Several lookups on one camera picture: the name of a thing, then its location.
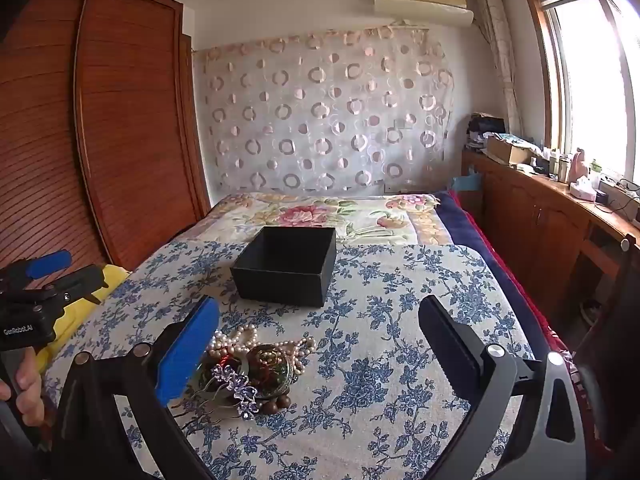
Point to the white tissue box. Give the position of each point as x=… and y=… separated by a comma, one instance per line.
x=582, y=190

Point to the black cardboard box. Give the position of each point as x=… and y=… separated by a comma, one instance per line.
x=285, y=270

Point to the pile of dark clothes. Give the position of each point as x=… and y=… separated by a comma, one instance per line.
x=485, y=130

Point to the yellow plush toy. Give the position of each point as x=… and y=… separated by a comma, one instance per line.
x=80, y=325

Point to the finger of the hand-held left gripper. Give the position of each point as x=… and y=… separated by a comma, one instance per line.
x=82, y=280
x=47, y=263

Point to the pink floral bedspread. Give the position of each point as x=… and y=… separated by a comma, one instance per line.
x=310, y=215

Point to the navy blanket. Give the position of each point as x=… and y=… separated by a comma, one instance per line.
x=465, y=225

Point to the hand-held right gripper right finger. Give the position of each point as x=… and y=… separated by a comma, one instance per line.
x=450, y=345

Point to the cream air conditioner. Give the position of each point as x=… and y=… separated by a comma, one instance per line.
x=425, y=2

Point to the long wooden cabinet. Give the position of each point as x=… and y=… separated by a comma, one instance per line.
x=530, y=220

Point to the green and red bangle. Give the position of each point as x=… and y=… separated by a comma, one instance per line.
x=272, y=365

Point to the light blue bag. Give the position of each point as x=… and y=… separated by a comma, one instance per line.
x=467, y=187

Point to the open cardboard box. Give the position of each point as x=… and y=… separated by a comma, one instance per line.
x=507, y=150

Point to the brown wooden wardrobe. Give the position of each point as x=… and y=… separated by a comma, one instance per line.
x=115, y=135

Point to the pale window curtain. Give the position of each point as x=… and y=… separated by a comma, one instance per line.
x=500, y=50

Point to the blue floral white blanket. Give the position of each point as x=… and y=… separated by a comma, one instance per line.
x=380, y=385

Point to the shoe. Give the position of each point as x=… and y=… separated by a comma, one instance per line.
x=593, y=312

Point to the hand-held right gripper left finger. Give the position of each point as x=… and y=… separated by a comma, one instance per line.
x=185, y=355

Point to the circle patterned wall cloth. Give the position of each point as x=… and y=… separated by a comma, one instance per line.
x=325, y=120

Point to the pink bottle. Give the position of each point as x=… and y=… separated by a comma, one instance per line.
x=579, y=165

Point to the person's left hand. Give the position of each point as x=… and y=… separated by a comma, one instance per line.
x=27, y=385

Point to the dark chair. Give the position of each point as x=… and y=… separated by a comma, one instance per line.
x=615, y=350

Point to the red blanket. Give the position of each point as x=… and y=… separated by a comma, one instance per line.
x=510, y=270

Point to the wooden framed window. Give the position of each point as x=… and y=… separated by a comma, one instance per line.
x=585, y=85

